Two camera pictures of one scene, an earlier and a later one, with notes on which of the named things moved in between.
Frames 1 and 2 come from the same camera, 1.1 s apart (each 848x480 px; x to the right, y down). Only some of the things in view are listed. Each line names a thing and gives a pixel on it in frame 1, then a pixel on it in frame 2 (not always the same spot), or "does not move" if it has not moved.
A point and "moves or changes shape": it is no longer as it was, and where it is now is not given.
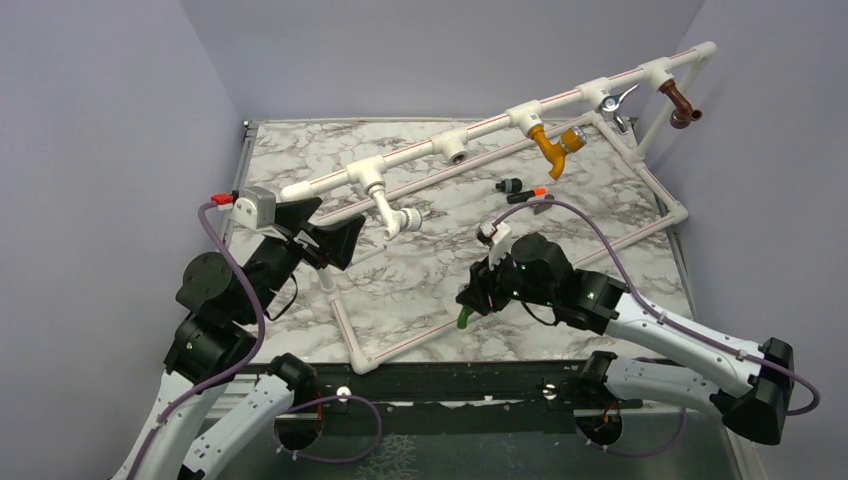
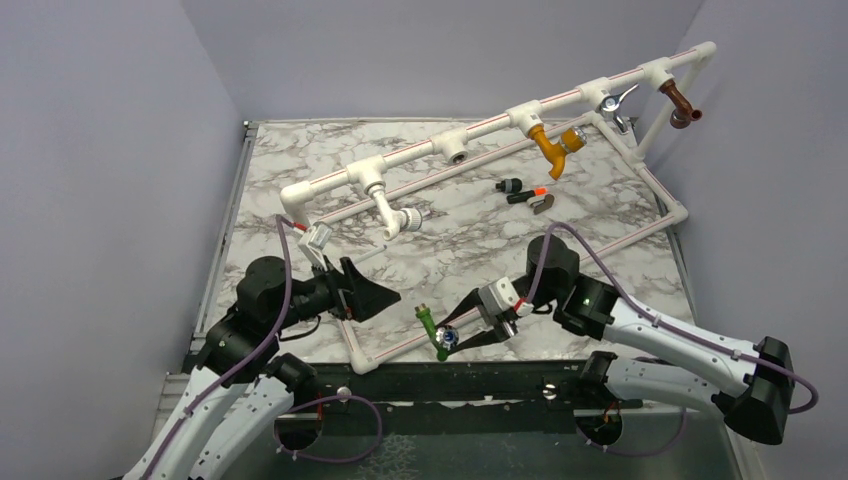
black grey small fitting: (511, 185) does not move
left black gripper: (337, 242) -> (369, 297)
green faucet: (462, 319) moves or changes shape
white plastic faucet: (407, 220) does not move
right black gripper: (482, 281) -> (485, 337)
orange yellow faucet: (571, 141) does not move
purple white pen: (366, 256) does not move
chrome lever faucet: (611, 104) does not move
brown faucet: (683, 113) does not move
